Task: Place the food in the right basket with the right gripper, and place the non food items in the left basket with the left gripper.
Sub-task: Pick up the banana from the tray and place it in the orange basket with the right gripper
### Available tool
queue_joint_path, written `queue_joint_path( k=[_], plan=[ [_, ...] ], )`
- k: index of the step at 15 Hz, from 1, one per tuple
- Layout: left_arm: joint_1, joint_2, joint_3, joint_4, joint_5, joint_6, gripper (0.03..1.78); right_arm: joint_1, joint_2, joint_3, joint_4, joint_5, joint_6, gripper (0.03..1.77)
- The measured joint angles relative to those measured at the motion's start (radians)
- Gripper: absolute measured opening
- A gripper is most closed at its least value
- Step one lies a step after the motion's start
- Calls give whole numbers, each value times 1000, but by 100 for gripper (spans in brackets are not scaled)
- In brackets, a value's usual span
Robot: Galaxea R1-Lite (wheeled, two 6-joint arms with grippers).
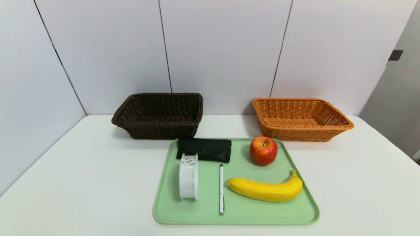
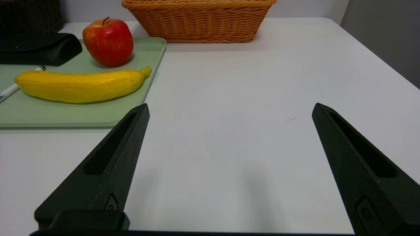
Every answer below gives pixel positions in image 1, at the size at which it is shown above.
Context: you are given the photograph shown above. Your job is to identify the red apple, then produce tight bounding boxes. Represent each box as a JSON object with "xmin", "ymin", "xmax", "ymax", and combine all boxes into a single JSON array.
[{"xmin": 250, "ymin": 136, "xmax": 278, "ymax": 166}]

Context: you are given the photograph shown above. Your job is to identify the white tape roll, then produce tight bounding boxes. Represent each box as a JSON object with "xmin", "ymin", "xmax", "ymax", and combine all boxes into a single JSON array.
[{"xmin": 179, "ymin": 153, "xmax": 199, "ymax": 201}]

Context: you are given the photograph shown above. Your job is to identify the yellow banana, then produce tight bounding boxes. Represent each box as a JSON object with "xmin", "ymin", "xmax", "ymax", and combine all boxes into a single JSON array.
[{"xmin": 227, "ymin": 169, "xmax": 303, "ymax": 203}]

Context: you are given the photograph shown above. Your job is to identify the dark brown wicker basket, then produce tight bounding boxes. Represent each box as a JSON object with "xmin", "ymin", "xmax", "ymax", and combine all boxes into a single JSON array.
[{"xmin": 111, "ymin": 93, "xmax": 204, "ymax": 140}]

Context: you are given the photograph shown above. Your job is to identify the orange wicker basket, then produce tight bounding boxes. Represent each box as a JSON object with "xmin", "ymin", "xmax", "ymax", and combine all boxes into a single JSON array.
[{"xmin": 252, "ymin": 97, "xmax": 355, "ymax": 142}]

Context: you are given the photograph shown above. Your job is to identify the black glasses case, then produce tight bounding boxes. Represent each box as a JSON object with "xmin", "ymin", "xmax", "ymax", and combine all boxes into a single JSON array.
[{"xmin": 176, "ymin": 138, "xmax": 232, "ymax": 163}]

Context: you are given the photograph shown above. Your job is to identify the white pen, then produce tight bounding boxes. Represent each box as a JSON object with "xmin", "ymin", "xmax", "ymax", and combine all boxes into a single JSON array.
[{"xmin": 219, "ymin": 164, "xmax": 225, "ymax": 216}]

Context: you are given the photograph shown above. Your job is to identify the light green plastic tray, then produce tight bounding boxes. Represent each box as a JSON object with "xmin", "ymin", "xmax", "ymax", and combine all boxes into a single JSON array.
[{"xmin": 152, "ymin": 138, "xmax": 321, "ymax": 226}]

